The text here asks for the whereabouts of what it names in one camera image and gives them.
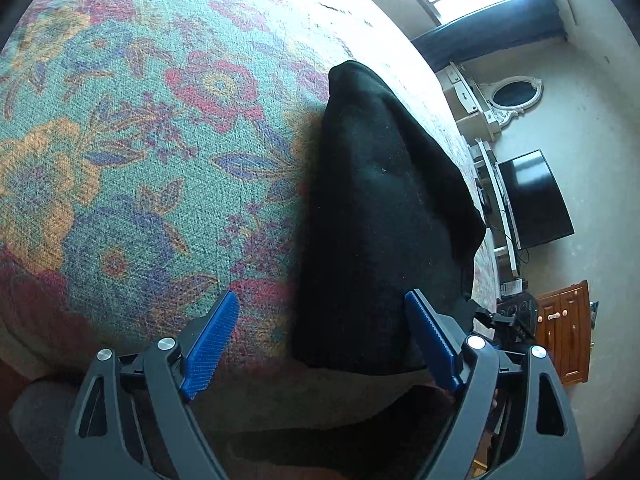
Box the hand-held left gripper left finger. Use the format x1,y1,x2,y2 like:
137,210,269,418
60,289,240,480

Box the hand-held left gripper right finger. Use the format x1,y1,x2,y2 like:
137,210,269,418
404,289,586,480

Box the brown wooden cabinet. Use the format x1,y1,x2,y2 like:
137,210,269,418
537,280,593,385

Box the black flat television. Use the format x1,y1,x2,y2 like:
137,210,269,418
497,149,575,250

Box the white television stand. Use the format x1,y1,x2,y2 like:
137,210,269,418
467,140,523,281

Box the floral bedspread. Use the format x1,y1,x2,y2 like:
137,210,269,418
0,0,501,411

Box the black pants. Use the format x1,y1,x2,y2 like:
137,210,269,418
291,60,488,376

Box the white framed oval mirror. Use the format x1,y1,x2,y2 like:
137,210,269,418
480,76,543,128

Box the white dresser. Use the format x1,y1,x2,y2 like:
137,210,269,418
435,61,503,141

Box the dark blue curtain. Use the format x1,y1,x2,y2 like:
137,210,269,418
412,0,568,71

